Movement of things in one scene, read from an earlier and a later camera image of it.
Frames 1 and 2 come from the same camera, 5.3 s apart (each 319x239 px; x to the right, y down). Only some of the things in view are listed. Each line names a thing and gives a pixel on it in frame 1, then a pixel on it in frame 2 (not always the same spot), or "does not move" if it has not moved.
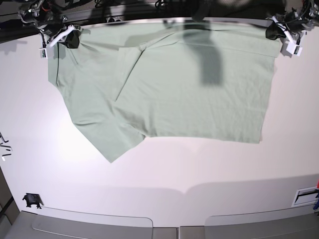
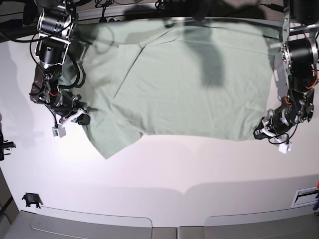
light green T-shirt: [198, 81] does not move
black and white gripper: [70, 37] -> [78, 111]
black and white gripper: [275, 31] -> [268, 127]
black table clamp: [33, 198] does not move
